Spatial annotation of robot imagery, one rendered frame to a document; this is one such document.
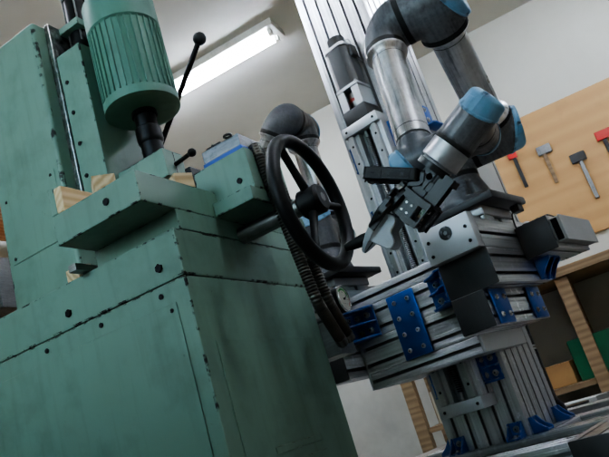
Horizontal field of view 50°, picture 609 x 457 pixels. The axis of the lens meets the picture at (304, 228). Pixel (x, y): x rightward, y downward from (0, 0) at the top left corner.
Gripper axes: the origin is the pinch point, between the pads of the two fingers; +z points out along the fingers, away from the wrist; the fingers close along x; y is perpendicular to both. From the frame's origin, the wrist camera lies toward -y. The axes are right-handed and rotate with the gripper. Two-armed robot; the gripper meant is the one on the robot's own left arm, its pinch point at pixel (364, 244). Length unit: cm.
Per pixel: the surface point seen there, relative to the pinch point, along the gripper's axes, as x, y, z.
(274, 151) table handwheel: -15.4, -18.9, -4.9
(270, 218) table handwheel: -5.3, -17.3, 7.5
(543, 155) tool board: 323, -71, -63
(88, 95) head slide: -10, -74, 14
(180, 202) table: -21.4, -25.5, 12.6
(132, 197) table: -32.3, -26.1, 14.1
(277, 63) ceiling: 235, -224, -11
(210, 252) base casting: -16.1, -17.3, 17.3
